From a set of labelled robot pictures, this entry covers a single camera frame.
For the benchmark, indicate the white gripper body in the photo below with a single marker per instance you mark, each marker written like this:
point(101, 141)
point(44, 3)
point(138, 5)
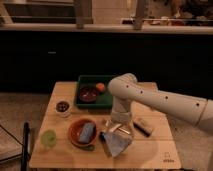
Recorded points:
point(122, 118)

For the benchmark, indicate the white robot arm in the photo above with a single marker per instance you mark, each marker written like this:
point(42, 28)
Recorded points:
point(125, 89)

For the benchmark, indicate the orange fruit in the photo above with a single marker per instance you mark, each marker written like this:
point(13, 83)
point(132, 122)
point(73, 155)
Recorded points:
point(100, 87)

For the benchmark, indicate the white handled spatula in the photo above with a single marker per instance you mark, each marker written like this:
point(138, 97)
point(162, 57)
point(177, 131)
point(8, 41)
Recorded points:
point(114, 128)

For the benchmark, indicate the black chair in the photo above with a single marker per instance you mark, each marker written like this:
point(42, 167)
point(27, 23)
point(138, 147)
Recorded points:
point(25, 144)

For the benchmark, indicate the wooden countertop ledge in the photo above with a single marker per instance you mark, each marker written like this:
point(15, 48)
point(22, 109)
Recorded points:
point(146, 29)

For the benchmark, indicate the light green cup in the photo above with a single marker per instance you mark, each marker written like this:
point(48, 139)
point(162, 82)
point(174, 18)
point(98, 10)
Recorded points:
point(48, 138)

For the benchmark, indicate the grey blue sponge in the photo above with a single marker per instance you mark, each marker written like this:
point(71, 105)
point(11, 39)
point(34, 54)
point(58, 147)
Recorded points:
point(87, 132)

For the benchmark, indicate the small white cup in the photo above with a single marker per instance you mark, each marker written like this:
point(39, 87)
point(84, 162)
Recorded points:
point(62, 108)

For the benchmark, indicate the dark red bowl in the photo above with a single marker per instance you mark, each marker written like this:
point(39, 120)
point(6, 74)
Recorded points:
point(88, 94)

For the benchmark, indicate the orange plastic plate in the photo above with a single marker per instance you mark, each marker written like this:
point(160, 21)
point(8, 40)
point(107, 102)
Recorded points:
point(75, 130)

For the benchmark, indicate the grey blue towel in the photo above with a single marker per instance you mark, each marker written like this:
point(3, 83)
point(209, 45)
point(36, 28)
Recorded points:
point(114, 144)

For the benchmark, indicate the dark green leaf toy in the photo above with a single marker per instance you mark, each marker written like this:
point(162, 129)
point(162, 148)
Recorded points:
point(88, 148)

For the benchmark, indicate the green plastic tray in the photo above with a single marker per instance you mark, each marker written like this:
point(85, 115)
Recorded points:
point(104, 99)

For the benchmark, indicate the brown rectangular block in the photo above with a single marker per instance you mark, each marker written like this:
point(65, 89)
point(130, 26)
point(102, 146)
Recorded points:
point(143, 126)

